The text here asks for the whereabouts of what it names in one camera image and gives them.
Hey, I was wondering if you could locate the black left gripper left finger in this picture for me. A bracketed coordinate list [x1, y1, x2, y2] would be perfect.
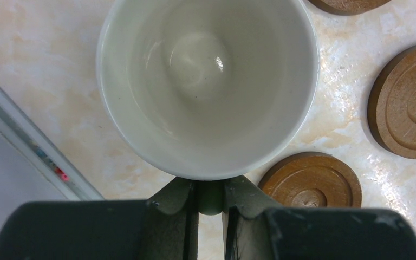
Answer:
[0, 178, 198, 259]

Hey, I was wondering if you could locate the green mug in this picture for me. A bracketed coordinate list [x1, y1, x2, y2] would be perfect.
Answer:
[96, 0, 320, 216]

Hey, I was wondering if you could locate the brown wooden coaster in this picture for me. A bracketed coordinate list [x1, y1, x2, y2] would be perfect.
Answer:
[258, 152, 362, 207]
[367, 45, 416, 159]

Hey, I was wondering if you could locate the woven rattan coaster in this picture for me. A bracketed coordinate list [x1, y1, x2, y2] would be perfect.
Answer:
[309, 0, 391, 16]

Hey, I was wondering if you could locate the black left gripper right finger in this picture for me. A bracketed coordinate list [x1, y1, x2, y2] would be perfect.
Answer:
[223, 176, 416, 259]

